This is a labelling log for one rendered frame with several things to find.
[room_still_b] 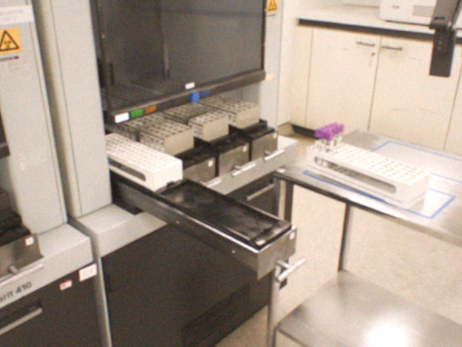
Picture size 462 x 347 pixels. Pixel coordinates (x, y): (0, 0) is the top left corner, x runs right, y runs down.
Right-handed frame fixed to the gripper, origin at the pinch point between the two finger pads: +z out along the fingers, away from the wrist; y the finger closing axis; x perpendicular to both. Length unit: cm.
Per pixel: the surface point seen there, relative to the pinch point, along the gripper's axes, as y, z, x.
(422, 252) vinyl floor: 126, 123, 43
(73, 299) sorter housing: -39, 58, 68
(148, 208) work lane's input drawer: -18, 40, 62
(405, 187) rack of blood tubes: 16.8, 33.4, 12.3
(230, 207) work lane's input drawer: -8, 38, 44
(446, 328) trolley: 49, 94, 7
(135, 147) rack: -8, 31, 78
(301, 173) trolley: 17, 38, 40
